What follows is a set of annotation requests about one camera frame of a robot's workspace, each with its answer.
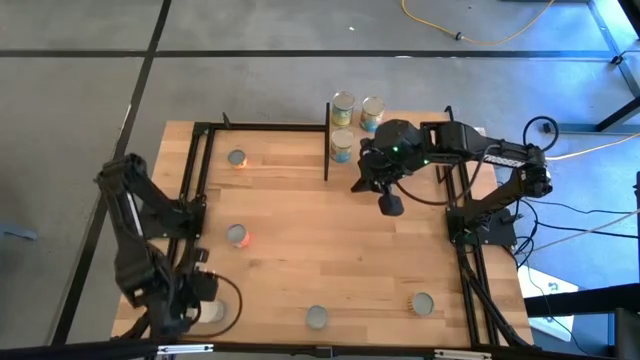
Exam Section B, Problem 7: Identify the tall blue yellow-green can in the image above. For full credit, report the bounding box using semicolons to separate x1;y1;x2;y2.
331;90;356;128

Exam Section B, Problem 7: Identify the white paper sheet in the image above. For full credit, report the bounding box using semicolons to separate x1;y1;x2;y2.
517;263;580;343

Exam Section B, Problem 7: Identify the short orange dotted can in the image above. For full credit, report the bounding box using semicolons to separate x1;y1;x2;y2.
227;149;248;171

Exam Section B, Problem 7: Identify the black shelf support frame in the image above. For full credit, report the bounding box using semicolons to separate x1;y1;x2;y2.
323;102;332;182

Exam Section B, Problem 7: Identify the black aluminium table frame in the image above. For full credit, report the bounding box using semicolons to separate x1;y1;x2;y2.
119;119;534;351

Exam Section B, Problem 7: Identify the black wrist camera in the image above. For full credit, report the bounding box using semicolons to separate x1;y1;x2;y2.
192;272;220;302
377;193;405;218

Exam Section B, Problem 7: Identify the tall yellow purple can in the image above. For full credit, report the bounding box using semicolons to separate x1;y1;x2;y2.
197;298;228;324

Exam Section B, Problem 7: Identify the short orange circle-print can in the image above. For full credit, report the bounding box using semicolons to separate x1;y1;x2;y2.
225;223;252;249

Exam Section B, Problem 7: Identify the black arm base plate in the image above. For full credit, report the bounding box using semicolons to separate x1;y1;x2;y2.
446;207;517;247
125;199;206;240

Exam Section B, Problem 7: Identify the wooden shelf board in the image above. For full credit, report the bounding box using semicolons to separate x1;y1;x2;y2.
329;109;456;166

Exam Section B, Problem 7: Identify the tall blue tomato-print can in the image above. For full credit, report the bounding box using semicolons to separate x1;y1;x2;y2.
330;127;355;164

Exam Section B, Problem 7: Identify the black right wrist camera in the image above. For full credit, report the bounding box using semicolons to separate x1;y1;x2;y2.
377;193;405;218

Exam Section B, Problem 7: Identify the silver bracket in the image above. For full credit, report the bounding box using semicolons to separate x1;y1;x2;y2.
433;348;492;360
156;343;215;356

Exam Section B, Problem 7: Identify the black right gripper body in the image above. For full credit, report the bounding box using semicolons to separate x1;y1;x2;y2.
355;144;401;192

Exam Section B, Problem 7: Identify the black floor cable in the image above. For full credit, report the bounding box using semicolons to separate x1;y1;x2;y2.
534;219;640;240
534;197;640;217

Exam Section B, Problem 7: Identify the beige floor cable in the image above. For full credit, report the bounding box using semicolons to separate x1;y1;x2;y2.
529;208;640;253

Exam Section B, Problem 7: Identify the blue floor tape piece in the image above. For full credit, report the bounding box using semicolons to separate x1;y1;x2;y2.
0;222;40;242

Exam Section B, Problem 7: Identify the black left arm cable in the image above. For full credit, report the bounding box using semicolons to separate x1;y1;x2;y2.
188;272;245;339

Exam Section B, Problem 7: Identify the black metal beam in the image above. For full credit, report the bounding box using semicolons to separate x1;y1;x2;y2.
523;282;640;317

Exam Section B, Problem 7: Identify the short teal herringbone can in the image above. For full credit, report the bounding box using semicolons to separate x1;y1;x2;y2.
305;304;329;331

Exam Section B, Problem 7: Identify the wooden shelf with black frame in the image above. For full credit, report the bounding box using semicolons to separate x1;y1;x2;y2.
435;104;464;185

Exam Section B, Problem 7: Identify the orange floor cable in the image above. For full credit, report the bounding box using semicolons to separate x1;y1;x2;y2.
545;132;640;161

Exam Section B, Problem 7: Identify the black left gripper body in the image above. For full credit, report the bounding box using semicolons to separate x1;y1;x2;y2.
147;279;201;339

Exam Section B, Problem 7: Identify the black metal stand frame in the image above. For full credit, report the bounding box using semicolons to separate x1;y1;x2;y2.
542;0;640;135

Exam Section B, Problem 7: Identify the black rig beam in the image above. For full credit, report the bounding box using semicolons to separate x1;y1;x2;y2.
0;337;640;360

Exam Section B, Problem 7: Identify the yellow floor cable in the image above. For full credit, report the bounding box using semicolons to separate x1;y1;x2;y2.
401;0;556;47

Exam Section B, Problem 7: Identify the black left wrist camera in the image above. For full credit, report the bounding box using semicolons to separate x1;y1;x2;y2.
192;272;220;302

